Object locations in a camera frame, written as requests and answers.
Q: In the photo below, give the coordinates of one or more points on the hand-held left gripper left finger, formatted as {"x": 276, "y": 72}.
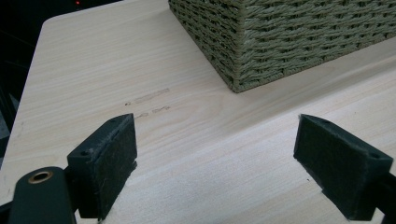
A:
{"x": 102, "y": 168}

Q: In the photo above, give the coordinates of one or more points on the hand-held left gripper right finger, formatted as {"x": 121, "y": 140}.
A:
{"x": 339, "y": 168}

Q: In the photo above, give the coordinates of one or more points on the green woven basket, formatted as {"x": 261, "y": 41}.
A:
{"x": 280, "y": 40}

